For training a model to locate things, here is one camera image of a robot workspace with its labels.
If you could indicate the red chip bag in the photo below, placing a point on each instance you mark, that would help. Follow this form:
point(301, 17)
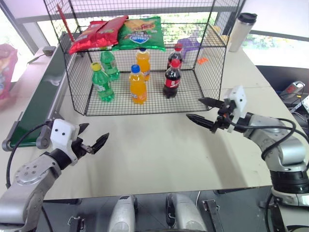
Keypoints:
point(112, 30)
point(83, 39)

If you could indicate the purple plastic object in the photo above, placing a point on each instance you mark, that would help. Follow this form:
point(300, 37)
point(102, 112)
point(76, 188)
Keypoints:
point(190, 43)

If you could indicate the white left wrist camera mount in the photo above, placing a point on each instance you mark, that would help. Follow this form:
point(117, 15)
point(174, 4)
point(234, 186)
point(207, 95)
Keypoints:
point(62, 135)

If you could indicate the black metal bracket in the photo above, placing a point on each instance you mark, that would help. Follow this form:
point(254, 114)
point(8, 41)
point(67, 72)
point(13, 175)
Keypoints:
point(213, 215)

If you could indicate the red plastic stick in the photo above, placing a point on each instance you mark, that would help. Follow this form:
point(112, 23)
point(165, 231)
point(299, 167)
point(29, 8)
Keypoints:
point(64, 23)

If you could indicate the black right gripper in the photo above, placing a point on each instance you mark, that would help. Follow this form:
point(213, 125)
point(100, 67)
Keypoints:
point(222, 122)

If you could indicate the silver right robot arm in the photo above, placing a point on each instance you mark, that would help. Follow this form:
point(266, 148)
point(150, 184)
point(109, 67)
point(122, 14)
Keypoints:
point(285, 149)

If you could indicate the pink snack bag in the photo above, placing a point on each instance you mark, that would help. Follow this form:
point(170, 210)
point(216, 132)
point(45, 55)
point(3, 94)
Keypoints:
point(6, 72)

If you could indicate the red grey handheld device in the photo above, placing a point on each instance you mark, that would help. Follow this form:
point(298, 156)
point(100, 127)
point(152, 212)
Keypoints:
point(292, 89)

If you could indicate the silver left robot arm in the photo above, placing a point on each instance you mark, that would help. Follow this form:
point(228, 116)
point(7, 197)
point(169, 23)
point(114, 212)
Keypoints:
point(26, 183)

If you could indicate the green chip bag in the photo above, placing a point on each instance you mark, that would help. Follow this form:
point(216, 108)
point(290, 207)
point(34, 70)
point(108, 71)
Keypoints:
point(141, 33)

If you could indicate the white tumbler black lid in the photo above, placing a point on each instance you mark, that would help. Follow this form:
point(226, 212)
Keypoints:
point(239, 33)

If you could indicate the orange soda bottle blue cap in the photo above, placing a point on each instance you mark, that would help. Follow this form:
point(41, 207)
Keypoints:
point(143, 61)
point(137, 87)

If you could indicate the white perforated strip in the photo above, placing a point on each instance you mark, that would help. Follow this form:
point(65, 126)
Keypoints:
point(301, 102)

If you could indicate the green soda bottle yellow cap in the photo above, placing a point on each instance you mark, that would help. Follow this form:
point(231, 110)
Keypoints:
point(102, 83)

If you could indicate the grey box with cable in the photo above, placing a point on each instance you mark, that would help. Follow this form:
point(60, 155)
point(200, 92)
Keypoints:
point(49, 50)

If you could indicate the green conveyor belt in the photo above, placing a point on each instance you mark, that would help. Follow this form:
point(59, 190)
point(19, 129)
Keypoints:
point(41, 96)

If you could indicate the silver rounded leg cover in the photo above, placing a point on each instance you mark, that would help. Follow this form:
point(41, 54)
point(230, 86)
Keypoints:
point(184, 212)
point(122, 215)

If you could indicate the small orange object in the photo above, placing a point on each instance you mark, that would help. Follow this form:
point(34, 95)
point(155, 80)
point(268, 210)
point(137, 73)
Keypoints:
point(202, 60)

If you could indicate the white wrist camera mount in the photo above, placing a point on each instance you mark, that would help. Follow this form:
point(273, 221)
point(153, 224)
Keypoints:
point(62, 135)
point(238, 97)

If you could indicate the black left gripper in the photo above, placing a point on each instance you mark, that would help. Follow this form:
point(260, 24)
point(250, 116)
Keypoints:
point(79, 148)

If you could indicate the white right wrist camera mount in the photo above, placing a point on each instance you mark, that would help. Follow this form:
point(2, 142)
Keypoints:
point(238, 97)

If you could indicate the cola bottle red cap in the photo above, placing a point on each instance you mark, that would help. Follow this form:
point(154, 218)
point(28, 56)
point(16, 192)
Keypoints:
point(175, 55)
point(172, 81)

